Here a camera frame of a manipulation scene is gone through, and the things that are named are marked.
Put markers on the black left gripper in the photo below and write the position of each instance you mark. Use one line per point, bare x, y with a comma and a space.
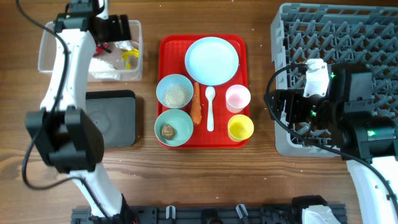
115, 35

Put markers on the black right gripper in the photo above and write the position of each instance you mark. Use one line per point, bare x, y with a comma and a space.
293, 97

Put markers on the red snack wrapper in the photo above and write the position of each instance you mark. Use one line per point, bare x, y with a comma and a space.
101, 48

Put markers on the yellow snack wrapper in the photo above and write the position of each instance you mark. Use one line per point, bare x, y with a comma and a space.
128, 51

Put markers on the white tissue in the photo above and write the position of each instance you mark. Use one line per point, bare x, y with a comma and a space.
101, 69

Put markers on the yellow plastic cup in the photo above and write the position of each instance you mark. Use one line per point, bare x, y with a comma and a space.
240, 128

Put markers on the pink plastic cup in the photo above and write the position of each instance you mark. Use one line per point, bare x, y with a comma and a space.
237, 98

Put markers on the light blue bowl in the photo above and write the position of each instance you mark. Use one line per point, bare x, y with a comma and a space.
173, 79

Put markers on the white rice pile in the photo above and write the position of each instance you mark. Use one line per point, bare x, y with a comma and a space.
176, 96

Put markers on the orange carrot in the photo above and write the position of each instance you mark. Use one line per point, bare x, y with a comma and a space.
195, 112

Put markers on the green bowl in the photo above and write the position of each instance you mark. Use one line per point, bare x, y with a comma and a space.
181, 123

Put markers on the brown food lump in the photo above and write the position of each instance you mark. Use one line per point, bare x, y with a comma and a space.
167, 132

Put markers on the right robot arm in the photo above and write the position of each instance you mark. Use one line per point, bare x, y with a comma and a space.
330, 107

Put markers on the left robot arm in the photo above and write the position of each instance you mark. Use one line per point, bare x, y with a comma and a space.
61, 131

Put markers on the clear plastic waste bin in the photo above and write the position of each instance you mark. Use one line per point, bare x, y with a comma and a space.
47, 53

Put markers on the black food waste tray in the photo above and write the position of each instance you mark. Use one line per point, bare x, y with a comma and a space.
114, 114

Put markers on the grey dishwasher rack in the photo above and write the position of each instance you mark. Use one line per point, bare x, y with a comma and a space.
337, 34

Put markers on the red plastic tray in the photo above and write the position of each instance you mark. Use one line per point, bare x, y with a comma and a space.
172, 52

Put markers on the white plastic spoon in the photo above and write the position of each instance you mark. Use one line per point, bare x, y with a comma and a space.
210, 95

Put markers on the large light blue plate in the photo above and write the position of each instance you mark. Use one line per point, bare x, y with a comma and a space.
211, 61

